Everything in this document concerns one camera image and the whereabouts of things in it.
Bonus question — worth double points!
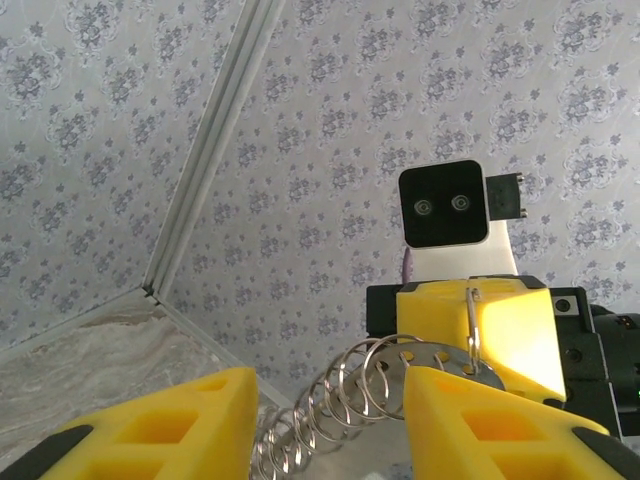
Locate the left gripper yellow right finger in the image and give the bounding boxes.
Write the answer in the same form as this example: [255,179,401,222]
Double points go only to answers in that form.
[402,366,632,480]

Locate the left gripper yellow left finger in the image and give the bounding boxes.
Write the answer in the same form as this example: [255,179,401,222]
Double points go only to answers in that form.
[17,366,260,480]

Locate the metal key organiser with rings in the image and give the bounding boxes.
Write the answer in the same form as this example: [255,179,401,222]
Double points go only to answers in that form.
[248,286,507,480]

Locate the pale table edge strip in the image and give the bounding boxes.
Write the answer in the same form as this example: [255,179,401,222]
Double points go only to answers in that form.
[0,287,154,364]

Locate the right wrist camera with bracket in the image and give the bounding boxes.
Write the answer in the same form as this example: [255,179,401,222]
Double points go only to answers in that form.
[397,158,530,282]

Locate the right aluminium side rail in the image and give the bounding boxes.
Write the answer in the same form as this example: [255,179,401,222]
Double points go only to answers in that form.
[152,298,297,411]

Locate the right aluminium corner post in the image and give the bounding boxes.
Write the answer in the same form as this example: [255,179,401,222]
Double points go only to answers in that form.
[143,0,274,305]

